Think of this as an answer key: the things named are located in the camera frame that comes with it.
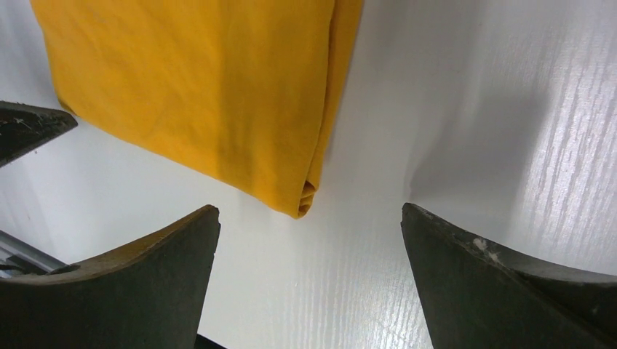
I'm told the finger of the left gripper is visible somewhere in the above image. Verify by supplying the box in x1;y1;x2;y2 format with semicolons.
1;101;78;166

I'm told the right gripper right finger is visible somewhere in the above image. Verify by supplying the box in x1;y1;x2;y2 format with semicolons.
401;203;616;348

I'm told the aluminium frame rail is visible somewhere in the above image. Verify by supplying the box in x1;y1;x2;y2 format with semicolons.
1;231;66;278

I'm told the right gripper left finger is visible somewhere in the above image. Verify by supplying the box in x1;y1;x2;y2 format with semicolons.
1;205;220;348

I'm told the yellow t shirt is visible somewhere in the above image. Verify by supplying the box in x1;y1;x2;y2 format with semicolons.
31;1;363;219

